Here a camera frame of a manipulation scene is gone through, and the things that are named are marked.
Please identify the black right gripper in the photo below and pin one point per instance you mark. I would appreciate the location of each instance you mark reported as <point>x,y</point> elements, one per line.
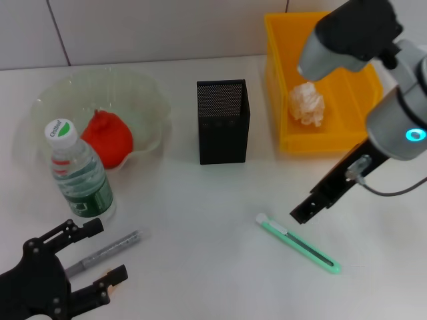
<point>350,170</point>

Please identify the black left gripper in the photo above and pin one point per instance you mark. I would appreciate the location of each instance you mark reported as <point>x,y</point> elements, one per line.
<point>33,286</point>

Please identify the green utility knife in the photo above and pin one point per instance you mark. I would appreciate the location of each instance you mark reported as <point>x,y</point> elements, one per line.
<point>300,245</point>

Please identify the clear green-label water bottle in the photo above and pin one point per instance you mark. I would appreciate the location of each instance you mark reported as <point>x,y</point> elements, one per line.
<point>80,173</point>

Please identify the white paper ball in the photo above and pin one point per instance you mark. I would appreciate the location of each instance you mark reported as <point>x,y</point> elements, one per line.
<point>307,105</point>

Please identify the orange fruit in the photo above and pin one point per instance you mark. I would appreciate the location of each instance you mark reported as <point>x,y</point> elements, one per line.
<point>111,143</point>

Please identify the gray marker pen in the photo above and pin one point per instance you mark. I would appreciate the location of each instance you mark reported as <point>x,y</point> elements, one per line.
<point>110,248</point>

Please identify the black mesh pen holder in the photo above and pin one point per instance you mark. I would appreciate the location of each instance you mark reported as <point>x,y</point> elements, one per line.
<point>223,133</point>

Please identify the green glass fruit plate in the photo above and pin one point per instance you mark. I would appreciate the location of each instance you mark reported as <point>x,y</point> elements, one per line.
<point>140,100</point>

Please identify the yellow plastic bin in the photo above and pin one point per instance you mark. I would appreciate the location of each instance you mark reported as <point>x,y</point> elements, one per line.
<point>283,50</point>

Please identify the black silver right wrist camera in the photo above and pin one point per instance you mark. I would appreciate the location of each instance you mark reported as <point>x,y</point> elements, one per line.
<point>347,36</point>

